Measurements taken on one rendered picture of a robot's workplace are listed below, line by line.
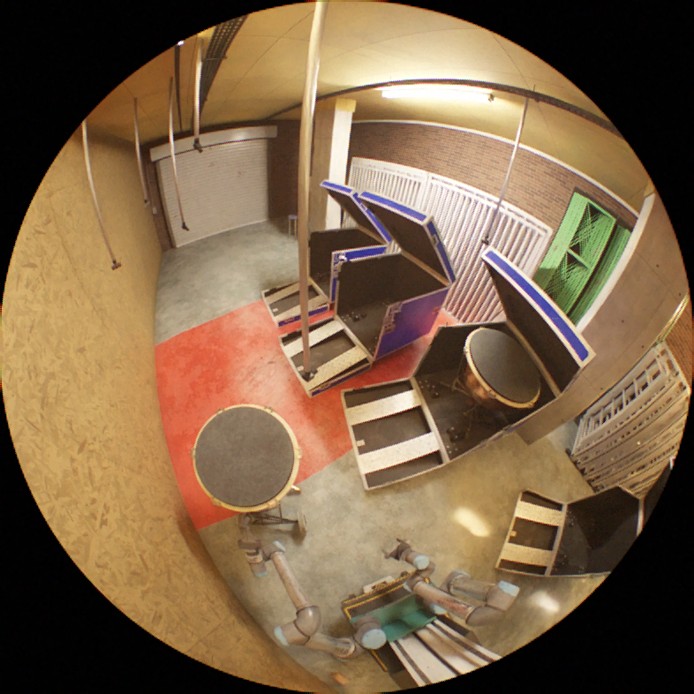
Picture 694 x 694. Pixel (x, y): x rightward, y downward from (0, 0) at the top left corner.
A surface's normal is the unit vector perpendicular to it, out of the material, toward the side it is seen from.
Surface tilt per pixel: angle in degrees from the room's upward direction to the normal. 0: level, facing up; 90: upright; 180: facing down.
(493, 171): 90
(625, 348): 90
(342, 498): 0
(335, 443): 0
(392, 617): 0
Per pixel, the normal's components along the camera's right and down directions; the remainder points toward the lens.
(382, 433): 0.07, -0.65
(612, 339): -0.81, 0.39
